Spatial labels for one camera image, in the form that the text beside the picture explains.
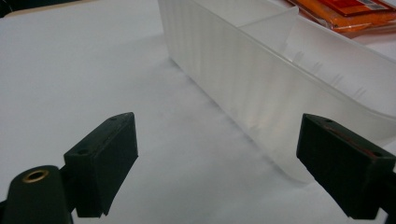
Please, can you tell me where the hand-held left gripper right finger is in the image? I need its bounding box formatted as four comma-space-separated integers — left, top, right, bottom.
295, 113, 396, 220

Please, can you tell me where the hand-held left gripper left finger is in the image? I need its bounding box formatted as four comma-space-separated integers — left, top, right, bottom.
63, 112, 139, 218

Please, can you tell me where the translucent white plastic organizer box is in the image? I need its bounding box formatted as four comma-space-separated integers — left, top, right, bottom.
157, 0, 396, 184

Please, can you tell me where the orange plastic packet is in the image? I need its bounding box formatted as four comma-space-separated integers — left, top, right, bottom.
287, 0, 396, 35

